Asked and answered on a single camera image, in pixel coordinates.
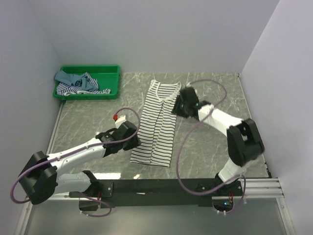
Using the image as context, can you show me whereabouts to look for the teal tank top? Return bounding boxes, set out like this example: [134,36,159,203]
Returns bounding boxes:
[55,70,98,92]

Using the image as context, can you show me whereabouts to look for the aluminium rail frame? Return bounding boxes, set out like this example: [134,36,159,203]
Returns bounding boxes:
[14,97,294,235]

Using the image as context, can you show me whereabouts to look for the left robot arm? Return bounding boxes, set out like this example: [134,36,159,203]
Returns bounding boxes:
[19,120,141,205]

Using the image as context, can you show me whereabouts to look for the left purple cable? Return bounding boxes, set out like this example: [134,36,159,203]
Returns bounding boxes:
[11,107,141,217]

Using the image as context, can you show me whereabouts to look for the navy white striped tank top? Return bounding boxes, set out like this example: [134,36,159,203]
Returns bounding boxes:
[56,72,111,96]

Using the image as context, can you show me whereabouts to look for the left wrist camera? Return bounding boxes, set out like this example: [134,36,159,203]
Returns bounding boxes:
[113,114,127,128]

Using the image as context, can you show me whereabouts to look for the green plastic bin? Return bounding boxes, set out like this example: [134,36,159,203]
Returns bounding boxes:
[53,65,120,100]

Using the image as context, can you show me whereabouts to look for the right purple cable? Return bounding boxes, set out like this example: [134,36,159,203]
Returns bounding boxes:
[176,79,247,216]

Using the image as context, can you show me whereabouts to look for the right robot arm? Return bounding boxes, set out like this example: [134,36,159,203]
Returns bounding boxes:
[172,87,265,195]

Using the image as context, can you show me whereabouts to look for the black white striped tank top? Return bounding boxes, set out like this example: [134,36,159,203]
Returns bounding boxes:
[130,80,181,167]

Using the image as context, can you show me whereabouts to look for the black base beam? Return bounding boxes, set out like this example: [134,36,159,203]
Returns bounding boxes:
[69,178,246,217]

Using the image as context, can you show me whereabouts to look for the purple cable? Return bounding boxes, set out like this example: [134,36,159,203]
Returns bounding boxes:
[176,79,247,216]
[11,107,141,217]

